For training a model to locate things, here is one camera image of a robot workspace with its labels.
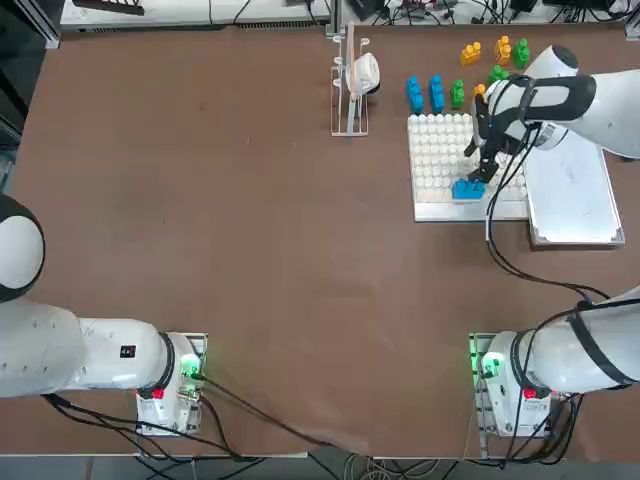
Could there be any white studded baseplate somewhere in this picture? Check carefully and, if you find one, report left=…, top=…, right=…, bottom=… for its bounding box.
left=407, top=112, right=530, bottom=223

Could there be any grey aluminium camera post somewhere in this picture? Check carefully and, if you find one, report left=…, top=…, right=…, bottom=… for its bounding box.
left=325, top=0, right=347, bottom=40

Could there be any white cup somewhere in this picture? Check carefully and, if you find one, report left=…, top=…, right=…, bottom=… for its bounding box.
left=345, top=52, right=382, bottom=96

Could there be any whiteboard with metal frame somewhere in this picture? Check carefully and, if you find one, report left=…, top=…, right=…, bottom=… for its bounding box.
left=524, top=144, right=626, bottom=248

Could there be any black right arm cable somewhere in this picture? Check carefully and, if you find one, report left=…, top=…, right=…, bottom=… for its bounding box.
left=484, top=127, right=616, bottom=321

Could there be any black left arm base cable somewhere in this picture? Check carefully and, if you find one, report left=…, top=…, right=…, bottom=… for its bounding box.
left=39, top=372, right=374, bottom=461

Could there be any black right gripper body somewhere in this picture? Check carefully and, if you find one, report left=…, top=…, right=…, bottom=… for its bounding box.
left=484, top=137, right=514, bottom=164

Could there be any blue three-stud block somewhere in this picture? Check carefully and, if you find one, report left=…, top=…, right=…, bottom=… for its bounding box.
left=451, top=178, right=487, bottom=205
left=428, top=74, right=447, bottom=114
left=405, top=75, right=426, bottom=114

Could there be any black power strip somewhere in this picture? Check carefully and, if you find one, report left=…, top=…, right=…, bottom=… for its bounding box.
left=72, top=0, right=146, bottom=16

